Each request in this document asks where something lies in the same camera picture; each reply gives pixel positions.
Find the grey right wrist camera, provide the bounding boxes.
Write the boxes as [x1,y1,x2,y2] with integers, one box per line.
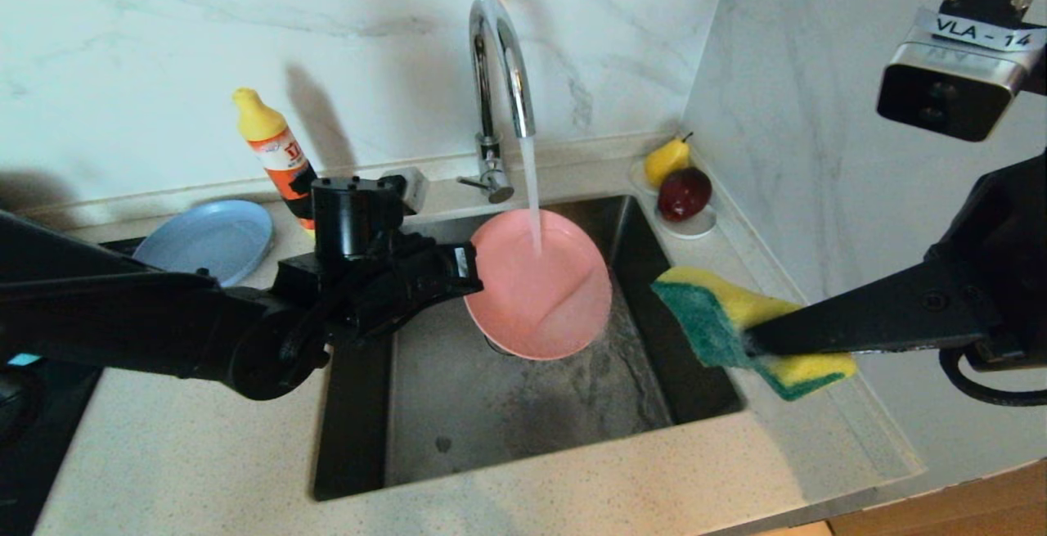
[877,8,1047,142]

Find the small white dish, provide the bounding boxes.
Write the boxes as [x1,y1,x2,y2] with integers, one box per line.
[628,158,659,196]
[654,205,717,240]

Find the yellow pear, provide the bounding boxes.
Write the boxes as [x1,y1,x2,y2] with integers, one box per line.
[644,133,694,189]

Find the black induction cooktop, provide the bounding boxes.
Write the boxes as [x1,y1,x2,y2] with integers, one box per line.
[0,356,103,536]

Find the wooden cabinet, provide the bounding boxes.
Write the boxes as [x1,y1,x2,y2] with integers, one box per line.
[826,462,1047,536]

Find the running water stream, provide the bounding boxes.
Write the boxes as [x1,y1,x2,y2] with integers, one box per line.
[520,137,547,257]

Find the chrome faucet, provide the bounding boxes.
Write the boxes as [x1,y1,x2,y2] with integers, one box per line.
[456,0,537,205]

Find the dark red apple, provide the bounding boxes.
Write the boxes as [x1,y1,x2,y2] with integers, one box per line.
[656,167,712,223]

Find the pink plastic plate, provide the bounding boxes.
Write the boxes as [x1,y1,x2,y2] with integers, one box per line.
[464,209,613,361]

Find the blue plastic plate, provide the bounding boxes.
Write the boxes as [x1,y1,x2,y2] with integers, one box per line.
[133,199,275,287]

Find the yellow orange dish soap bottle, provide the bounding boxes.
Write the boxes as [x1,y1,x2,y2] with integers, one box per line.
[232,87,321,232]

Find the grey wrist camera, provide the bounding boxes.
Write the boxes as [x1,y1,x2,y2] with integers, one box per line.
[380,166,430,215]
[877,8,1047,142]

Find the stainless steel sink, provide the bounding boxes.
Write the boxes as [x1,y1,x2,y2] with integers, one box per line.
[312,195,747,502]

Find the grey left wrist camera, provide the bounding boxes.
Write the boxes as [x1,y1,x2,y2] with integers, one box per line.
[380,166,430,215]

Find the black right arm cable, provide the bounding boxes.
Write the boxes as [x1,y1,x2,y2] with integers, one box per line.
[939,0,1047,408]

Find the yellow fish-shaped sponge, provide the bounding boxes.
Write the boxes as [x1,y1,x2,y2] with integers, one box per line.
[652,266,858,402]

